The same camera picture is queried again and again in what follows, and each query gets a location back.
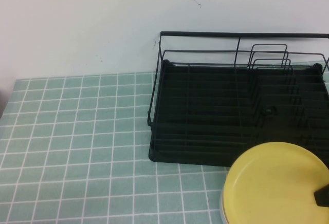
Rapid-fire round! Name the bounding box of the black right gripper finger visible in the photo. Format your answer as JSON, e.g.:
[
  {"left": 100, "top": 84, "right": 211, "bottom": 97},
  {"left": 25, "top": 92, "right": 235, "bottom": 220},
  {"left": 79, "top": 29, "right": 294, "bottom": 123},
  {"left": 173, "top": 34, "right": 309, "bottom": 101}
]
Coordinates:
[{"left": 313, "top": 184, "right": 329, "bottom": 208}]

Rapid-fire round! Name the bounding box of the yellow round plate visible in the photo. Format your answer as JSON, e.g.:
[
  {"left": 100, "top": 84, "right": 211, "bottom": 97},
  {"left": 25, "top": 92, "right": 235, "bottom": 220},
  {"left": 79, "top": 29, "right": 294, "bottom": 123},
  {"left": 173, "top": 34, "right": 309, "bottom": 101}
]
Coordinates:
[{"left": 222, "top": 142, "right": 329, "bottom": 224}]

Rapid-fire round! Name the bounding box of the white round plate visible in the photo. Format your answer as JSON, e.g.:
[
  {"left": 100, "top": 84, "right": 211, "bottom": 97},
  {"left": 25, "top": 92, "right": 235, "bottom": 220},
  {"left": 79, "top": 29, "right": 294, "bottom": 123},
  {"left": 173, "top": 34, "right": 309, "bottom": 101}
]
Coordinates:
[{"left": 220, "top": 194, "right": 230, "bottom": 224}]

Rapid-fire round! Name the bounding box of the black plastic drip tray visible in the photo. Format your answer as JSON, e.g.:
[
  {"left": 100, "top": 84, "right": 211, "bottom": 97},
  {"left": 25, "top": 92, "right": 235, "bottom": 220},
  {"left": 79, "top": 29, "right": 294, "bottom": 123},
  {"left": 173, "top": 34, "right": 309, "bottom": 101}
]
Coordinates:
[{"left": 148, "top": 59, "right": 329, "bottom": 169}]

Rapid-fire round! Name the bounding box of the green tile pattern tablecloth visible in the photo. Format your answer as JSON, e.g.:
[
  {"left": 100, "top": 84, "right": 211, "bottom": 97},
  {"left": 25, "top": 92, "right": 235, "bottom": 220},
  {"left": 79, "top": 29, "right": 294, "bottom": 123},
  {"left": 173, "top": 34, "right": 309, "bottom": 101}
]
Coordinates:
[{"left": 0, "top": 70, "right": 329, "bottom": 224}]

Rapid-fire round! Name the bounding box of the black wire dish rack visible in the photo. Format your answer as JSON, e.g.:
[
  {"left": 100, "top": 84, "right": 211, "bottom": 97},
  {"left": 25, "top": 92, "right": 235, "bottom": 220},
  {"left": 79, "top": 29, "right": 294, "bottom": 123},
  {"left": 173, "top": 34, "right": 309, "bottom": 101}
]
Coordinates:
[{"left": 146, "top": 31, "right": 329, "bottom": 158}]

